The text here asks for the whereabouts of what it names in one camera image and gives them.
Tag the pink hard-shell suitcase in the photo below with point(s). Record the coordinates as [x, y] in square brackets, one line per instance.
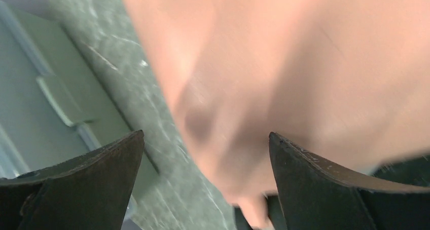
[345, 79]

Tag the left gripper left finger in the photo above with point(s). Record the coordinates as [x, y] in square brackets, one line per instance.
[91, 191]

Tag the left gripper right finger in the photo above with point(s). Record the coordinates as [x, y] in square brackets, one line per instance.
[316, 193]

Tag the translucent plastic toolbox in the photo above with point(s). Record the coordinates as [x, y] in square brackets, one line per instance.
[53, 108]

